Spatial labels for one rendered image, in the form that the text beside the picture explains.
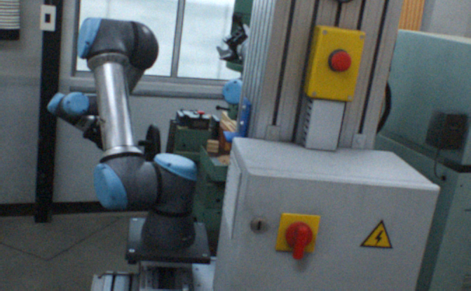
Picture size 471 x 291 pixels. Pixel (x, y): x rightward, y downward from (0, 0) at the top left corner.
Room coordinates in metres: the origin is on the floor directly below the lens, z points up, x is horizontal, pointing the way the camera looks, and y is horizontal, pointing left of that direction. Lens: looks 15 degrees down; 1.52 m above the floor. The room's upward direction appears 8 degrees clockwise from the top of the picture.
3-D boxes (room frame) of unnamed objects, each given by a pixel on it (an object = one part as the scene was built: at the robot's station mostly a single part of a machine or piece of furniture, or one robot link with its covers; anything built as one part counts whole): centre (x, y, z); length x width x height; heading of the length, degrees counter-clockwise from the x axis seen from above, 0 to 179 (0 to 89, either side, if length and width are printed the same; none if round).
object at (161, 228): (1.41, 0.15, 0.87); 0.15 x 0.15 x 0.10
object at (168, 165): (1.41, 0.15, 0.98); 0.13 x 0.12 x 0.14; 122
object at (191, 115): (2.12, 0.18, 0.99); 0.13 x 0.11 x 0.06; 18
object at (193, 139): (2.12, 0.18, 0.92); 0.15 x 0.13 x 0.09; 18
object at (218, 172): (2.15, 0.09, 0.87); 0.61 x 0.30 x 0.06; 18
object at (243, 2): (2.17, -0.01, 1.35); 0.18 x 0.18 x 0.31
